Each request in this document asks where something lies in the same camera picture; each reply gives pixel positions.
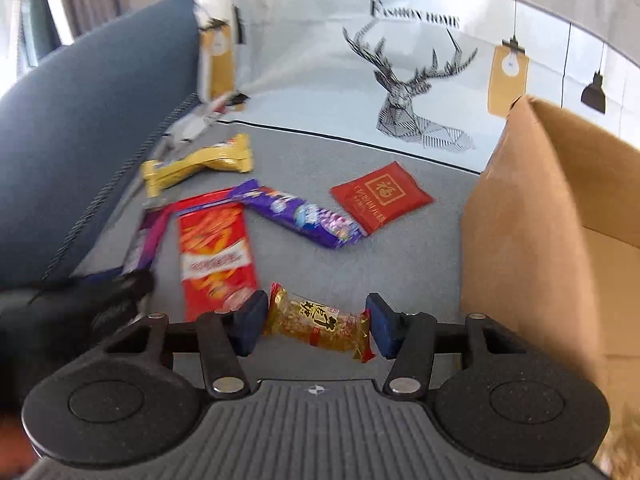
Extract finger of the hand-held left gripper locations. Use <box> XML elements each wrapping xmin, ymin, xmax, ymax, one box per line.
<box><xmin>119</xmin><ymin>269</ymin><xmax>155</xmax><ymax>307</ymax></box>

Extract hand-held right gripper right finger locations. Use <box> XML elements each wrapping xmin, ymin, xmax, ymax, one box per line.
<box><xmin>365</xmin><ymin>292</ymin><xmax>532</xmax><ymax>401</ymax></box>

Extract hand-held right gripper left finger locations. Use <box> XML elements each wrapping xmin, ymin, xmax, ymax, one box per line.
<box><xmin>97</xmin><ymin>290</ymin><xmax>271</xmax><ymax>401</ymax></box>

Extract purple pink snack packet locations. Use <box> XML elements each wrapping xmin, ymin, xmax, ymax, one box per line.
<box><xmin>122</xmin><ymin>207</ymin><xmax>174</xmax><ymax>277</ymax></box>

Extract golden snack packet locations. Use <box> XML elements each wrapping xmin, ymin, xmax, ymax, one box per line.
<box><xmin>261</xmin><ymin>282</ymin><xmax>377</xmax><ymax>364</ymax></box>

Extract brown cardboard box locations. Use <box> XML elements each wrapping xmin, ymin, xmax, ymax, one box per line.
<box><xmin>460</xmin><ymin>95</ymin><xmax>640</xmax><ymax>472</ymax></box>

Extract red snack bag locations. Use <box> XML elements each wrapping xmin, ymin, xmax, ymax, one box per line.
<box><xmin>175</xmin><ymin>192</ymin><xmax>261</xmax><ymax>323</ymax></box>

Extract red square packet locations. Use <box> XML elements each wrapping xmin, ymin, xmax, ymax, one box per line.
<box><xmin>330</xmin><ymin>161</ymin><xmax>435</xmax><ymax>237</ymax></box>

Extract yellow snack packet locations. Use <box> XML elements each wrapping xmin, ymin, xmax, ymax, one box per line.
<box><xmin>141</xmin><ymin>133</ymin><xmax>254</xmax><ymax>199</ymax></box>

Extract white snack packet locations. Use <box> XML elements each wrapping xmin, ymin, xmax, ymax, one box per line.
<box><xmin>164</xmin><ymin>91</ymin><xmax>249</xmax><ymax>145</ymax></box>

